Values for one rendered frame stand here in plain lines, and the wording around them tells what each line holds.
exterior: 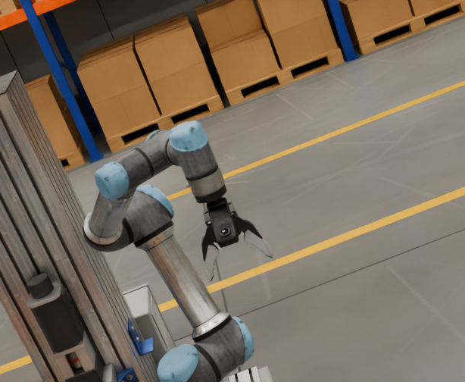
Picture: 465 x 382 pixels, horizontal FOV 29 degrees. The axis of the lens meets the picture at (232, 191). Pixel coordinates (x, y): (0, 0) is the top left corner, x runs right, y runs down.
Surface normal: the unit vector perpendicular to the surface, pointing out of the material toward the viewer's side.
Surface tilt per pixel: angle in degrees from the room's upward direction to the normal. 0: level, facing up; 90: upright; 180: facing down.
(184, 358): 8
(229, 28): 90
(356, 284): 0
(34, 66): 90
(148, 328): 90
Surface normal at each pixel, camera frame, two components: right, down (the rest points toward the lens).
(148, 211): 0.40, -0.20
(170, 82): 0.09, 0.35
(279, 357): -0.35, -0.87
